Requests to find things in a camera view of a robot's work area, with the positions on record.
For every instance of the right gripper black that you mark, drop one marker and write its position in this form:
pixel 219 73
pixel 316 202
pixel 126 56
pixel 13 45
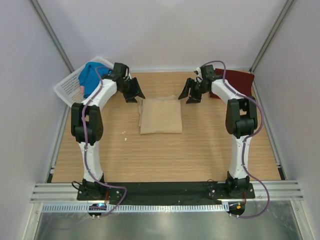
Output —
pixel 190 84

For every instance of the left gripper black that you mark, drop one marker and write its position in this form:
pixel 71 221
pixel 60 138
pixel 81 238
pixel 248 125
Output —
pixel 130 98

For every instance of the beige t shirt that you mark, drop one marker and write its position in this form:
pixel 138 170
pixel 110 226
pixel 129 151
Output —
pixel 160 115

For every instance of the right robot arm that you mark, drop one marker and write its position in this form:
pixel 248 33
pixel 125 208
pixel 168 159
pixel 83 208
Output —
pixel 240 122

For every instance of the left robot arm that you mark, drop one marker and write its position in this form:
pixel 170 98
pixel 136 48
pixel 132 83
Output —
pixel 87 127

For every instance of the blue t shirt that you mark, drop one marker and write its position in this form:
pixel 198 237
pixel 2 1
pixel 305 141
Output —
pixel 89 78

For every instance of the pink garment in basket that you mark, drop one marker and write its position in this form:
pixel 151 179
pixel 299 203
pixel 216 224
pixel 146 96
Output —
pixel 82 89

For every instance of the folded dark red shirt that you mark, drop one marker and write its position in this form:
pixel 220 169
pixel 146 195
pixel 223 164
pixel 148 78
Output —
pixel 240 80

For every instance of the white plastic basket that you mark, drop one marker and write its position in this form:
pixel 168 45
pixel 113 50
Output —
pixel 69 90

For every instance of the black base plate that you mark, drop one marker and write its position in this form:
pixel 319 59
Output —
pixel 162 193

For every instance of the right aluminium frame post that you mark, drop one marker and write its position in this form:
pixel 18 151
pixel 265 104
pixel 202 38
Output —
pixel 280 19

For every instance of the slotted cable duct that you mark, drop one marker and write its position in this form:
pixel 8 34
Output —
pixel 101 208

